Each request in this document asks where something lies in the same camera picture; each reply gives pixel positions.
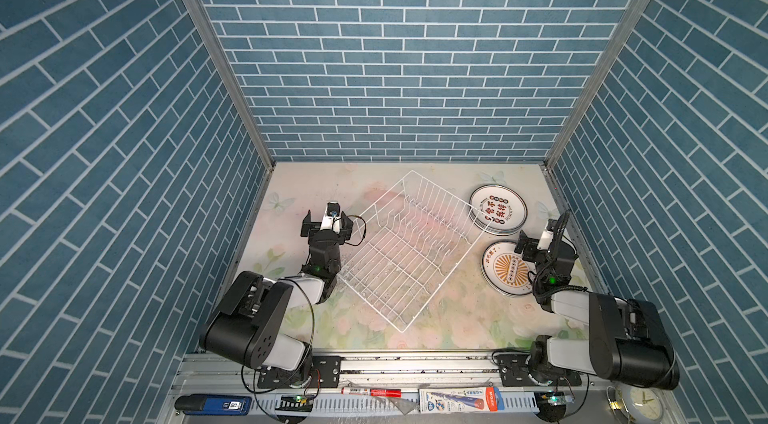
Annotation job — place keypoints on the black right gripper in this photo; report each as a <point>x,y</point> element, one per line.
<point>531,249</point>

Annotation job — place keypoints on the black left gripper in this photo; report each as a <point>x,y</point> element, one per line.
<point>308,230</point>

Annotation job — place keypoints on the white wire dish rack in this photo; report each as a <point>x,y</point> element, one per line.
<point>414,237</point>

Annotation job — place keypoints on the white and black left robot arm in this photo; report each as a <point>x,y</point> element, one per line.
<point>245,325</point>

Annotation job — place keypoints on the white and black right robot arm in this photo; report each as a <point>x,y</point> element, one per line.
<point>627,342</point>

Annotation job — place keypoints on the small circuit board right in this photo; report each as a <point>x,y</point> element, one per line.
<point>556,398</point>

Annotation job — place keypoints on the small circuit board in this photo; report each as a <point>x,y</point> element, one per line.
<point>556,398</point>
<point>296,403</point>

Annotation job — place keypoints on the blue white red box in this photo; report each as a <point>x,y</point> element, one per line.
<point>460,400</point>

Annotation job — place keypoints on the small circuit board left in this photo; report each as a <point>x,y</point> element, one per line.
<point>296,403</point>

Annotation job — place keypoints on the red marker pen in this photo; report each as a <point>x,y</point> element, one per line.
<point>373,392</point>

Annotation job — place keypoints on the white analog clock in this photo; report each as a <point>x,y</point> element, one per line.
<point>634,405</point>

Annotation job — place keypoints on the blue black handheld device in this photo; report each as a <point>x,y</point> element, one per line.
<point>213,405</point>

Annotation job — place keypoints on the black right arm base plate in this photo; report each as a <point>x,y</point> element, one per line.
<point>518,370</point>

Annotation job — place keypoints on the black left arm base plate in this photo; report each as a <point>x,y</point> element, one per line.
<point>321,371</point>

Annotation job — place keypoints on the white slotted cable duct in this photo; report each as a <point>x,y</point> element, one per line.
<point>340,405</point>

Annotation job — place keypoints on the aluminium rail frame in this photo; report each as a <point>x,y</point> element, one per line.
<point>408,371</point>

